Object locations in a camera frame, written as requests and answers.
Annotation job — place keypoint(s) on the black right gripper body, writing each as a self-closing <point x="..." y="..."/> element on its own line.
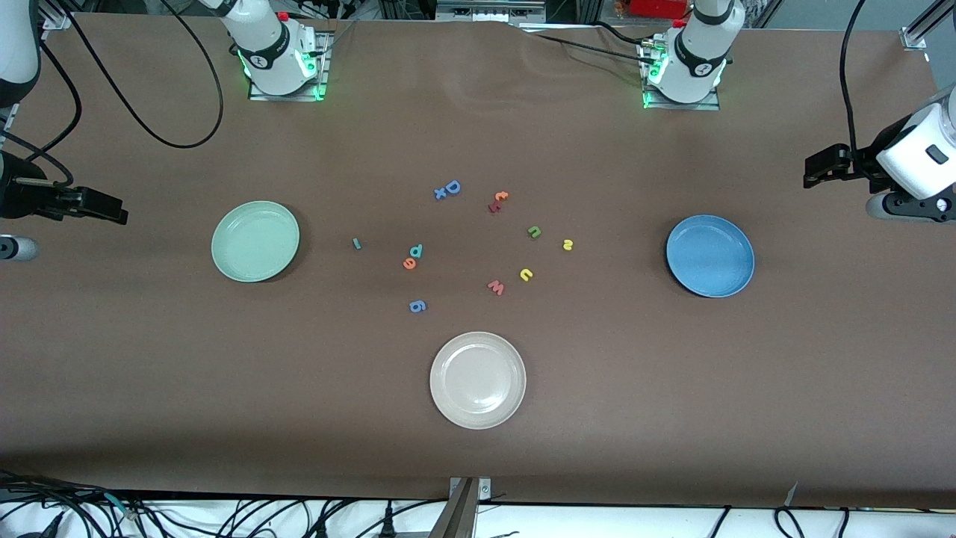
<point x="16" y="200"/>

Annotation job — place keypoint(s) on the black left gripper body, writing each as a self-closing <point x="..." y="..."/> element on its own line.
<point x="866" y="158"/>

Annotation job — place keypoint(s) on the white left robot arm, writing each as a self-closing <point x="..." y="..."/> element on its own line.
<point x="698" y="67"/>

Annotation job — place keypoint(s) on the blue plate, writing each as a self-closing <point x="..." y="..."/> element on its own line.
<point x="709" y="256"/>

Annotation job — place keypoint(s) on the light green plate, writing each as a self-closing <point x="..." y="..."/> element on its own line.
<point x="255" y="241"/>

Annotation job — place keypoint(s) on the red box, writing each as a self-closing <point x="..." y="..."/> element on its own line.
<point x="657" y="7"/>

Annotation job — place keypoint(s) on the brown table cover sheet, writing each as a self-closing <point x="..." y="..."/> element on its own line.
<point x="299" y="411"/>

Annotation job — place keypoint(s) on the red letter w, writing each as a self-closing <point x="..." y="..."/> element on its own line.
<point x="496" y="288"/>

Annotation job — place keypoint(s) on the blue letter D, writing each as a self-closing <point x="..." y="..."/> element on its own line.
<point x="448" y="187"/>

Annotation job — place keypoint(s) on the grey metal box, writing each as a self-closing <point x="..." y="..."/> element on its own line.
<point x="485" y="11"/>

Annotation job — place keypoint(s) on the beige plate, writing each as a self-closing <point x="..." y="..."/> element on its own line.
<point x="478" y="380"/>

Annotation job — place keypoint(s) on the aluminium frame rail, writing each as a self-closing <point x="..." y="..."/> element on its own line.
<point x="56" y="19"/>
<point x="915" y="37"/>

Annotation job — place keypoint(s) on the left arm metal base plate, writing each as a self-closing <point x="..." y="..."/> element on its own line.
<point x="680" y="107"/>

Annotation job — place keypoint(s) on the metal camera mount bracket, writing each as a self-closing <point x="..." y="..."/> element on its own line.
<point x="461" y="512"/>

